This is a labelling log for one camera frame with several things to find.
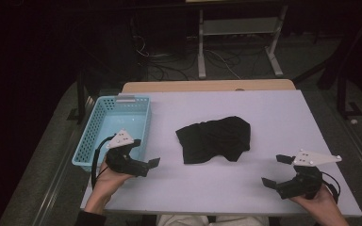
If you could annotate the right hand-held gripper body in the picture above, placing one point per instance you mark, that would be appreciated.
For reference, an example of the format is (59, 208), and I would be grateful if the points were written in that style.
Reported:
(304, 183)

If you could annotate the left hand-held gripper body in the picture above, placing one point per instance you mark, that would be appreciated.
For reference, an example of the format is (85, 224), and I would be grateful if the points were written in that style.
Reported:
(124, 163)

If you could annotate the light blue plastic basket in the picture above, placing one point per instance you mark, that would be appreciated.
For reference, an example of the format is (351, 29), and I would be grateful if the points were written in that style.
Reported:
(119, 121)

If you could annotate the black cloth garment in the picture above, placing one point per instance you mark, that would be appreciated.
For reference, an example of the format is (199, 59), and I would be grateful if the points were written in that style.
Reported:
(217, 138)

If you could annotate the person's right hand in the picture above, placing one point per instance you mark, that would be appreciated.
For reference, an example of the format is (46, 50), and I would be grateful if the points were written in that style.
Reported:
(317, 202)

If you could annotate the person's left hand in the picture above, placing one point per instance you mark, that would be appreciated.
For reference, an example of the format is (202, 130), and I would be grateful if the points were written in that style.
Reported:
(108, 183)

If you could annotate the person's light trouser legs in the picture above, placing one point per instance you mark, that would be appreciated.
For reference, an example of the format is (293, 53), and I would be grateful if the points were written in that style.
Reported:
(213, 220)

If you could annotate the black metal stand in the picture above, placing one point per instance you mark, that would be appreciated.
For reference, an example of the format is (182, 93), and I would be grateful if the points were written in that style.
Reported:
(342, 97)
(81, 94)

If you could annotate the small white ball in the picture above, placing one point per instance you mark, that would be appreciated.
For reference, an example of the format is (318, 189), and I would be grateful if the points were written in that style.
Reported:
(353, 121)

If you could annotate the wooden table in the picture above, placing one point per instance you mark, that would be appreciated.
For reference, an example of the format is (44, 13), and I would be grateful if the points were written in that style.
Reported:
(207, 85)

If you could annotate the grey metal stand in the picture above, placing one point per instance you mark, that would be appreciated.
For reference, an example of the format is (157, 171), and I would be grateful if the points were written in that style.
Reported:
(238, 26)

